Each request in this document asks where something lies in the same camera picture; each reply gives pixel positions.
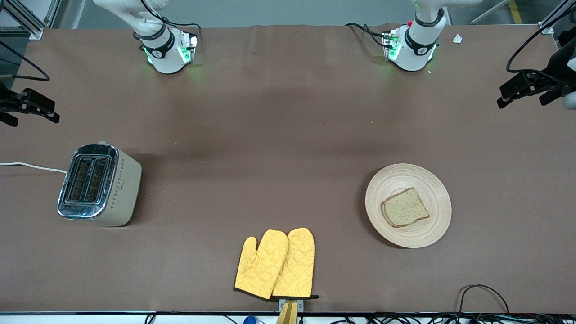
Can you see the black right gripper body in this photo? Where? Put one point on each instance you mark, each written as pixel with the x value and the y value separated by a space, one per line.
pixel 6 103

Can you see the round light wooden plate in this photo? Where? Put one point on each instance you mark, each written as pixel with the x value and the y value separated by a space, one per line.
pixel 405 177

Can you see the speckled bread slice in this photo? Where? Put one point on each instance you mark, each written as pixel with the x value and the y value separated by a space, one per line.
pixel 405 208

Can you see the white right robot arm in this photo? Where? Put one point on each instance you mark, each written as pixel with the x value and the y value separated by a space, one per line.
pixel 166 58

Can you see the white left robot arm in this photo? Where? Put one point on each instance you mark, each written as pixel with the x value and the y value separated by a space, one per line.
pixel 416 49

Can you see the beige chrome two-slot toaster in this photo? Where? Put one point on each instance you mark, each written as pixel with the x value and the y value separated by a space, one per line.
pixel 121 193

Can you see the small white paper scrap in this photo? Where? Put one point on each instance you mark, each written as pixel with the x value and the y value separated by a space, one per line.
pixel 457 38

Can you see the brown table cover sheet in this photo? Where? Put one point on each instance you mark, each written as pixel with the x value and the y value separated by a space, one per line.
pixel 288 112

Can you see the yellow quilted oven mitt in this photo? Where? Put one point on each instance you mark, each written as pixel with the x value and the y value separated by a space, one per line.
pixel 261 265
pixel 297 265

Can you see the small blue round object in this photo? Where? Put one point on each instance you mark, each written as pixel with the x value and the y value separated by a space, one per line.
pixel 249 320

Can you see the wooden stick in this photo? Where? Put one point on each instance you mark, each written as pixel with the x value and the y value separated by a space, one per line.
pixel 288 317

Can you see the aluminium frame profile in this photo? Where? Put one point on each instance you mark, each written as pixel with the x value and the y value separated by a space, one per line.
pixel 546 28
pixel 31 30

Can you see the small metal bracket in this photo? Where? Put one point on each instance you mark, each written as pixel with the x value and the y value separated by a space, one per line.
pixel 300 306

